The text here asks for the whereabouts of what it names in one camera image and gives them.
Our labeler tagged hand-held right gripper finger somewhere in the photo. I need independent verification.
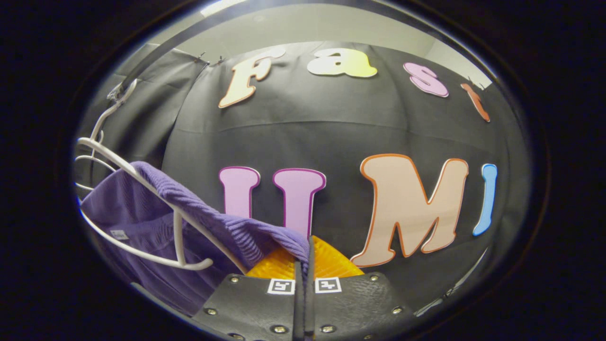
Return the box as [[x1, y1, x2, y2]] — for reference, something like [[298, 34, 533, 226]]
[[304, 235, 418, 341], [192, 244, 305, 341]]

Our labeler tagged purple corduroy shirt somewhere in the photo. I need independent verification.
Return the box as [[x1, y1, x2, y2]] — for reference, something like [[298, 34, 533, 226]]
[[80, 161, 311, 316]]

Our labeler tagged white clothes hanger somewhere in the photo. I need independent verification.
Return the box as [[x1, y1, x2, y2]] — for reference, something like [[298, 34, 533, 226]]
[[73, 130, 117, 192], [73, 78, 250, 276]]

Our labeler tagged ceiling light panel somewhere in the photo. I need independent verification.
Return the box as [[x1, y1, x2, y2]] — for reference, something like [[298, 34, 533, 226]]
[[201, 0, 248, 16]]

